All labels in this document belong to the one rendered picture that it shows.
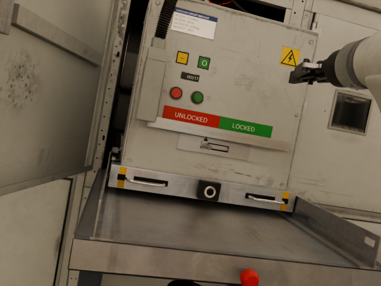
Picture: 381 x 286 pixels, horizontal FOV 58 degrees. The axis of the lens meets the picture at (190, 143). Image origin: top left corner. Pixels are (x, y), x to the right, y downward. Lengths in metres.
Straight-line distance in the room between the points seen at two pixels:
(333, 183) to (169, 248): 1.01
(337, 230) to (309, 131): 0.61
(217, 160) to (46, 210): 0.65
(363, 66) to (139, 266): 0.50
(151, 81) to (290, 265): 0.49
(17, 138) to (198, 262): 0.51
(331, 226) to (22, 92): 0.80
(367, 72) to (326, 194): 0.96
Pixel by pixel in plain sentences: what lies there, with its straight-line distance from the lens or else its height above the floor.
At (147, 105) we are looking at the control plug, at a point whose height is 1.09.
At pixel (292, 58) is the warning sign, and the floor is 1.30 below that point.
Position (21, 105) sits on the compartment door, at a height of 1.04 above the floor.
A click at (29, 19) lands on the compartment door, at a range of 0.85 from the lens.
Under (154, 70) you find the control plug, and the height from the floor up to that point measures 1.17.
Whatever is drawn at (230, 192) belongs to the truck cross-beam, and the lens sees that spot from 0.99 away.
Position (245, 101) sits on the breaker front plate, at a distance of 0.99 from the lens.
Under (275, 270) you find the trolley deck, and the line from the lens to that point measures 0.71.
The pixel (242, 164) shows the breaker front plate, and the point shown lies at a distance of 1.00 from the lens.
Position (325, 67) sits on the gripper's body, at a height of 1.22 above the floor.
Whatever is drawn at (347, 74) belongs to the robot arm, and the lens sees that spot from 0.67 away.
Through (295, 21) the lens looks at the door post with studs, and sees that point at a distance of 1.47.
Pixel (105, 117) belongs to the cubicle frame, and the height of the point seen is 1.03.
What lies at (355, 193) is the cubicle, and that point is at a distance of 1.60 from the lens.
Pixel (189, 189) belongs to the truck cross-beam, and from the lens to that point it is 0.95.
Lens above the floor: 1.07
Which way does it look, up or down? 3 degrees down
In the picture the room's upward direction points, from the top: 11 degrees clockwise
